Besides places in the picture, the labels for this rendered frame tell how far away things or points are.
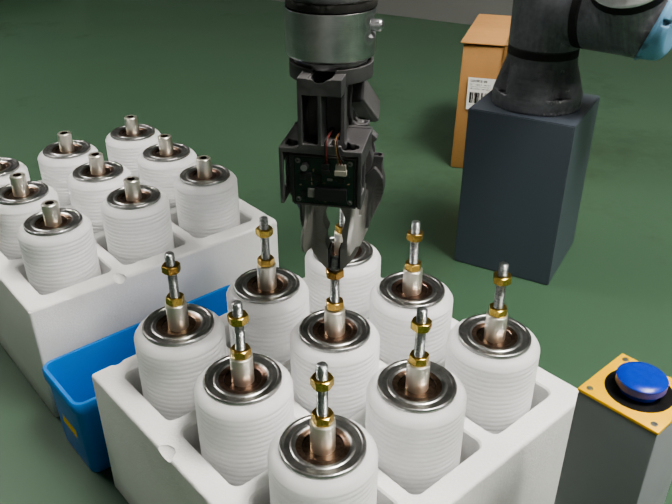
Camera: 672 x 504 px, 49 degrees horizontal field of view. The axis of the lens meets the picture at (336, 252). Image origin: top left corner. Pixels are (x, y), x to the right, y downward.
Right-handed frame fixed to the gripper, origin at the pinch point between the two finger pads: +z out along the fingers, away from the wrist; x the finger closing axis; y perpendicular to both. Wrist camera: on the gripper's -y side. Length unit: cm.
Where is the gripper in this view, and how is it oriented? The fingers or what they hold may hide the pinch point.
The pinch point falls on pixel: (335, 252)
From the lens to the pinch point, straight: 73.5
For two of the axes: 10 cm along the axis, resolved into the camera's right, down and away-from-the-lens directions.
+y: -1.9, 4.9, -8.5
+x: 9.8, 0.9, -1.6
